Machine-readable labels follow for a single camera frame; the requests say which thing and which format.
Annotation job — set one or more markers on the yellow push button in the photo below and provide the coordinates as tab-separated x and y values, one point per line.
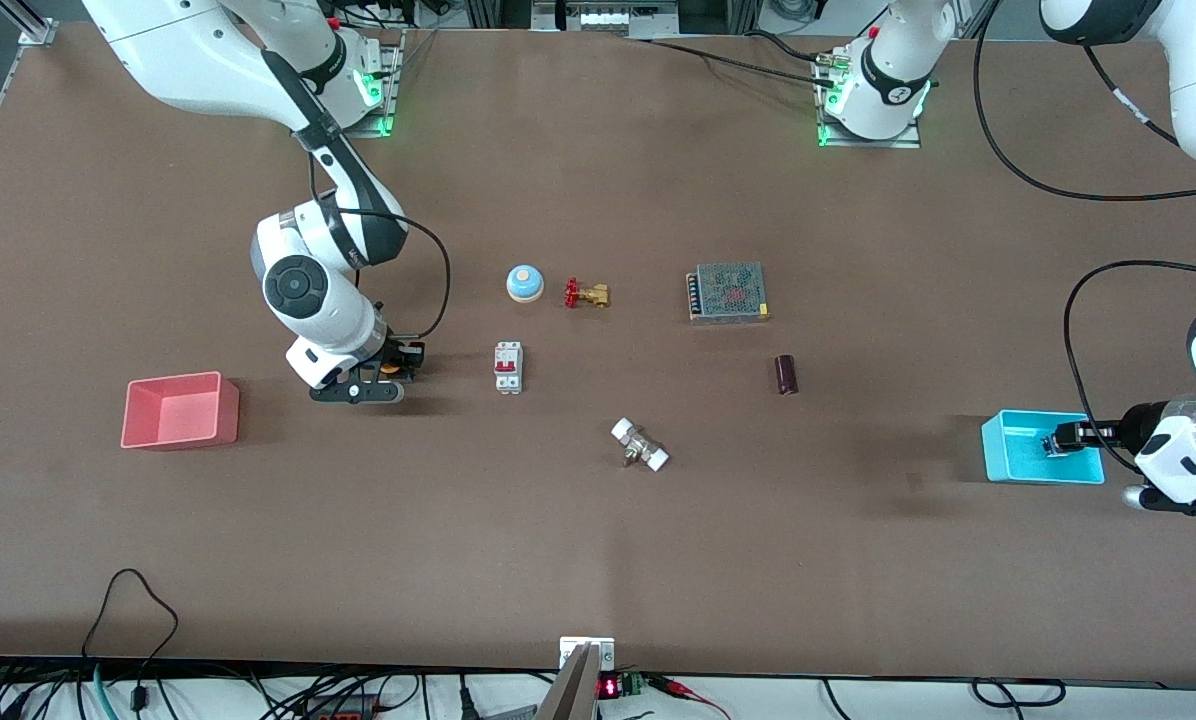
390	368

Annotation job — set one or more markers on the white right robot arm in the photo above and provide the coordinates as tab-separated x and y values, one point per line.
198	60

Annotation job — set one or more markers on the cyan plastic box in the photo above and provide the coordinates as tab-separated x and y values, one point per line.
1018	455

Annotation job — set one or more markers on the white red circuit breaker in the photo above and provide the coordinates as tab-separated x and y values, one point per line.
508	368

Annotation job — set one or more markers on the blue round bell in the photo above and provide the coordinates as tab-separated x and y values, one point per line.
524	284

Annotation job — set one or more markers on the pink plastic box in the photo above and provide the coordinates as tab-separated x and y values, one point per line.
183	415

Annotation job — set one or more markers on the white-capped metal fitting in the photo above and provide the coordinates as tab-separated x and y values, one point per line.
640	445

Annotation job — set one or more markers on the metal mesh power supply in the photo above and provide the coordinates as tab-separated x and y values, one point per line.
728	290

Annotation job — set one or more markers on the dark brown cylindrical capacitor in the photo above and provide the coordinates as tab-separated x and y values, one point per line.
786	375

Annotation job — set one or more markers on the black plug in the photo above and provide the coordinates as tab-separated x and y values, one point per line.
466	700

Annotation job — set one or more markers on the grey mounting bar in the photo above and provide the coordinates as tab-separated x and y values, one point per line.
573	690

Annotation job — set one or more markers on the red digit display module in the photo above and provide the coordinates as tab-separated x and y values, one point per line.
610	687

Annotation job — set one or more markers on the grey power strip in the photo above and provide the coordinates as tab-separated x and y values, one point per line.
603	15

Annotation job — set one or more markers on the red clip lead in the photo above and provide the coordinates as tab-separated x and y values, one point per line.
693	692

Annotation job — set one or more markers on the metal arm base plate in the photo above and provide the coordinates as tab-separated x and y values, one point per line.
383	125
908	140

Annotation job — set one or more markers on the white metal bracket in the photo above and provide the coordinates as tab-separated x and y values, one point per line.
568	648

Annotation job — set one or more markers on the aluminium frame profile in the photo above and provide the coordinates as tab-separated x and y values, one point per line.
38	30

